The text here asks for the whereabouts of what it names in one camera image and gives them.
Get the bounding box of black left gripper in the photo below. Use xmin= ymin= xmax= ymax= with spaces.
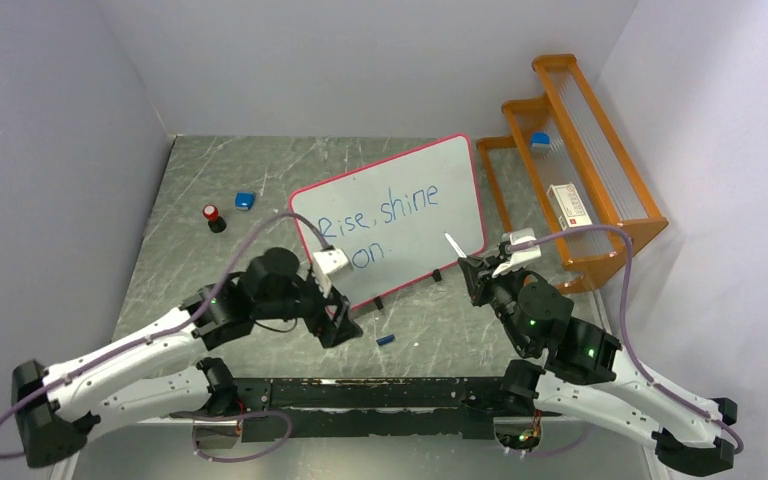
xmin=254 ymin=266 xmax=362 ymax=344

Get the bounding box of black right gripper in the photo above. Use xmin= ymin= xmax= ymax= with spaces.
xmin=460 ymin=253 xmax=534 ymax=354

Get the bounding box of blue marker cap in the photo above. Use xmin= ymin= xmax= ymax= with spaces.
xmin=376 ymin=334 xmax=395 ymax=346

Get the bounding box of pink framed whiteboard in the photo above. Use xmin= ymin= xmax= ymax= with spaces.
xmin=288 ymin=134 xmax=486 ymax=307

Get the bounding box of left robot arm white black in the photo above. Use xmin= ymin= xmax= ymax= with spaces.
xmin=11 ymin=247 xmax=363 ymax=468

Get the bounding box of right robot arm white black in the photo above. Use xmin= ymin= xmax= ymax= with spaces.
xmin=457 ymin=255 xmax=738 ymax=477

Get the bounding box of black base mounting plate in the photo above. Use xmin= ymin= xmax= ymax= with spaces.
xmin=212 ymin=377 xmax=539 ymax=440

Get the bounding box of white red small box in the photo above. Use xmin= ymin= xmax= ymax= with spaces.
xmin=547 ymin=183 xmax=593 ymax=233

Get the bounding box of orange wooden tiered rack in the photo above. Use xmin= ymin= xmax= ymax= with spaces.
xmin=475 ymin=54 xmax=669 ymax=296

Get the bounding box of blue eraser on rack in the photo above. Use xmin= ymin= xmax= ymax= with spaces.
xmin=529 ymin=131 xmax=552 ymax=155

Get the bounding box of blue eraser on table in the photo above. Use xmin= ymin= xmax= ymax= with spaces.
xmin=234 ymin=191 xmax=256 ymax=211

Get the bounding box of red capped black bottle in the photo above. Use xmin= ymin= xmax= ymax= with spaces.
xmin=202 ymin=204 xmax=227 ymax=233

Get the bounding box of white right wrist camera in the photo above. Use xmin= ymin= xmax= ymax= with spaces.
xmin=492 ymin=228 xmax=542 ymax=278

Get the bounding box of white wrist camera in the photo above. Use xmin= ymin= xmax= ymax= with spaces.
xmin=311 ymin=246 xmax=353 ymax=297
xmin=492 ymin=228 xmax=542 ymax=278

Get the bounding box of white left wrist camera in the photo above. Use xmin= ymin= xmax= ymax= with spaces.
xmin=311 ymin=246 xmax=353 ymax=297

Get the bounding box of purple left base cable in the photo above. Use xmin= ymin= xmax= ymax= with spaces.
xmin=189 ymin=410 xmax=295 ymax=464

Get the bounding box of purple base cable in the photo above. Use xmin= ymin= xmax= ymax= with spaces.
xmin=189 ymin=410 xmax=295 ymax=464
xmin=503 ymin=427 xmax=594 ymax=460

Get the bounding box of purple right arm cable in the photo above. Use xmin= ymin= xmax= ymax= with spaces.
xmin=506 ymin=223 xmax=745 ymax=455

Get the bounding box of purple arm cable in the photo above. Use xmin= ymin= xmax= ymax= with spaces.
xmin=506 ymin=223 xmax=745 ymax=455
xmin=0 ymin=210 xmax=336 ymax=460

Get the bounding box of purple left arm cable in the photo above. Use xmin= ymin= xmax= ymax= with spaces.
xmin=0 ymin=210 xmax=336 ymax=460

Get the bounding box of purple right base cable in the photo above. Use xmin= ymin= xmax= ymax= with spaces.
xmin=503 ymin=427 xmax=594 ymax=460

